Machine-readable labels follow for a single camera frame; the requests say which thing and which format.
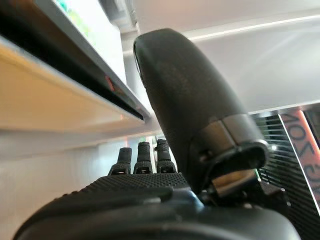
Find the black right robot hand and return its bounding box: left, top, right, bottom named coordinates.
left=13, top=28, right=302, bottom=240

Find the red lettered banner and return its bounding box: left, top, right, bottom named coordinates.
left=277, top=109, right=320, bottom=208

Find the grey drawer cabinet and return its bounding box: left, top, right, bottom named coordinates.
left=0, top=0, right=155, bottom=133

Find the black slatted wall panel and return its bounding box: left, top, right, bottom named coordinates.
left=249, top=106, right=320, bottom=240

